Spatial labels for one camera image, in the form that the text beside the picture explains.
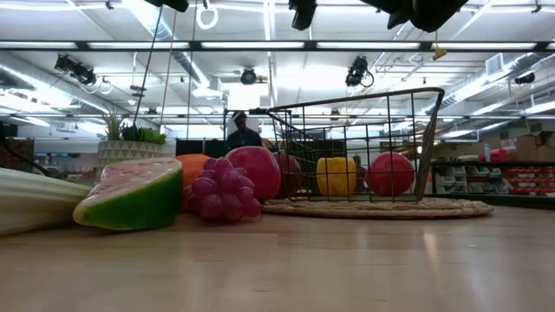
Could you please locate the round red apple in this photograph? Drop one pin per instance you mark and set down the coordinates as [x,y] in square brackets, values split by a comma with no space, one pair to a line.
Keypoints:
[390,173]

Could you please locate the pale green leek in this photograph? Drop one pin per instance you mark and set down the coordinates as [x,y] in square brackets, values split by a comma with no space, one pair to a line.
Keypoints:
[34,199]

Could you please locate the purple grape bunch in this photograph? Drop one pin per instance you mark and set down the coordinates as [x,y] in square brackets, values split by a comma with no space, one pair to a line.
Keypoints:
[221,190]

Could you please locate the large orange fruit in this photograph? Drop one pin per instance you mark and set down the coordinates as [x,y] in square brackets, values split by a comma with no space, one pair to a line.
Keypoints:
[193,167]

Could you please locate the dark red apple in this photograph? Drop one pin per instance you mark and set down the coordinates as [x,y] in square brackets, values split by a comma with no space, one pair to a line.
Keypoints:
[288,173]

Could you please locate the cardboard boxes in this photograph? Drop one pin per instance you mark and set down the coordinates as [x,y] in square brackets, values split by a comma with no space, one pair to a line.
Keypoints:
[533,147]

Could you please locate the pink item on shelf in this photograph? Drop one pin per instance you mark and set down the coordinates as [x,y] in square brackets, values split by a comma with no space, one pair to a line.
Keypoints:
[496,154]

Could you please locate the yellow bell pepper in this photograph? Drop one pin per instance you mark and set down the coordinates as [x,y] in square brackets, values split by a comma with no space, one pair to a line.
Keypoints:
[336,175]

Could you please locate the black ceiling speaker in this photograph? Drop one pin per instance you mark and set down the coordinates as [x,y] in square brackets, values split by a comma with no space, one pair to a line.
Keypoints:
[525,78]

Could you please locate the brown patterned box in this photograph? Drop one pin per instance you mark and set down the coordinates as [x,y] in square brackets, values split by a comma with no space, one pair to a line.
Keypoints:
[17,151]

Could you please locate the plant in patterned pot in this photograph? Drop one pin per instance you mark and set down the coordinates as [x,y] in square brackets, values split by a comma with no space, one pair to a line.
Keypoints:
[128,151]

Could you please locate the black spotlight cluster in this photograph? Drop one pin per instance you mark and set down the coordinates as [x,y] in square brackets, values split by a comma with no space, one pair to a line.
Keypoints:
[78,71]

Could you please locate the round woven placemat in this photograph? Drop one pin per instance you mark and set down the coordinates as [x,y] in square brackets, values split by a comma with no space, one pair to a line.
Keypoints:
[455,209]

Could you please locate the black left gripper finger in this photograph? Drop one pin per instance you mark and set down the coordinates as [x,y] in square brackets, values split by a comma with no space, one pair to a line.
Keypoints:
[171,3]

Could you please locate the watermelon slice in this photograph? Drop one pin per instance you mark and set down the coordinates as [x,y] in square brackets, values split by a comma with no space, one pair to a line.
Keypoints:
[130,203]

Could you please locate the long black light rail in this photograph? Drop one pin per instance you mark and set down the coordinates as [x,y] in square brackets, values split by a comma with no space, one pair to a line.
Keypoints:
[310,44]

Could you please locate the black partition panel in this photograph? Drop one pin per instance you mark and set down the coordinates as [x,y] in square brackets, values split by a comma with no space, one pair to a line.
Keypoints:
[195,147]

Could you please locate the white air vent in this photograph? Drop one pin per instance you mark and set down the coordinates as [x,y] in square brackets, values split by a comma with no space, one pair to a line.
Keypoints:
[494,65]

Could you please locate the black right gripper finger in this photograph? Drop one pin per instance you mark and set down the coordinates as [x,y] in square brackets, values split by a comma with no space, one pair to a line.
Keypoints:
[390,6]
[302,11]

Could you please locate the black ceiling spotlight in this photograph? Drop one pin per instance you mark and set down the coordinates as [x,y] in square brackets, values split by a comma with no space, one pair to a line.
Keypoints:
[357,71]
[249,76]

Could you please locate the shelf with red white bins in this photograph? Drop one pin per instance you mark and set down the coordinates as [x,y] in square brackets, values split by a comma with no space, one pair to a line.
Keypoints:
[529,180]

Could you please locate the person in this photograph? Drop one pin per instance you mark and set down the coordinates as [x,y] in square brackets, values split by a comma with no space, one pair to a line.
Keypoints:
[243,138]

